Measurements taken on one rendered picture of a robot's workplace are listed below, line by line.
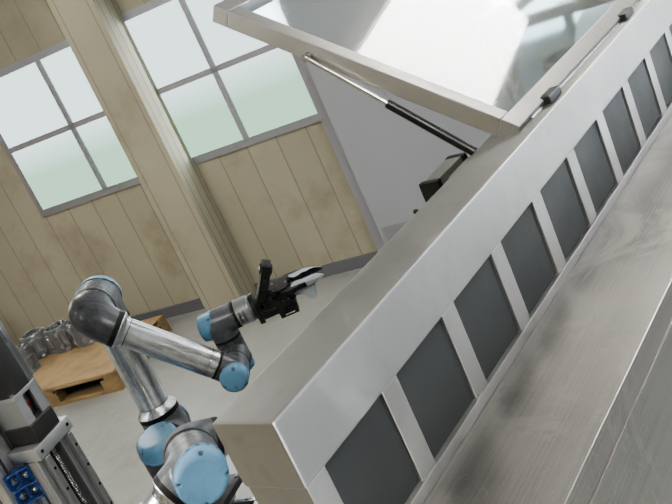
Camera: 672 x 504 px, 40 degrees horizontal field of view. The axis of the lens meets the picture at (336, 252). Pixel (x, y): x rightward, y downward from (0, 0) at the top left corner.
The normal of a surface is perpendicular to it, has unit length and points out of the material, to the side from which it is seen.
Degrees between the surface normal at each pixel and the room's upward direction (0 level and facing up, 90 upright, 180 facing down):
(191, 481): 87
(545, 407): 0
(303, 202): 90
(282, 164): 90
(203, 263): 90
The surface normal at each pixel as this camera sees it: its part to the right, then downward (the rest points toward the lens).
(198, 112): -0.31, 0.44
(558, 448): -0.40, -0.86
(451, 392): 0.77, -0.13
